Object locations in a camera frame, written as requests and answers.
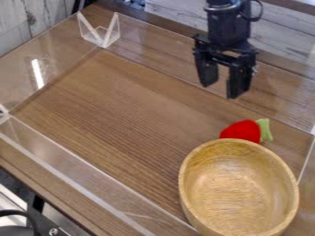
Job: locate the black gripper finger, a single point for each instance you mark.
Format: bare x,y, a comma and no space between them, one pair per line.
240,72
206,68

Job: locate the clear acrylic tray walls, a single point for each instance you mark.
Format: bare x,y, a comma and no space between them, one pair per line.
103,119

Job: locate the clear acrylic corner bracket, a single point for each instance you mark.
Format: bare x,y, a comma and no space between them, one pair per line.
100,36

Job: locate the black table clamp bracket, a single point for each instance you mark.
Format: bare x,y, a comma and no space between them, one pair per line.
47,227

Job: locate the red felt strawberry toy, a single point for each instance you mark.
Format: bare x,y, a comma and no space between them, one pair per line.
255,131

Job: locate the oval wooden bowl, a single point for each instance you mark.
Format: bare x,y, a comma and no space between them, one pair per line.
238,189

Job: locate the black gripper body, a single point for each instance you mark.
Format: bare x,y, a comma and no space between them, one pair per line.
226,42

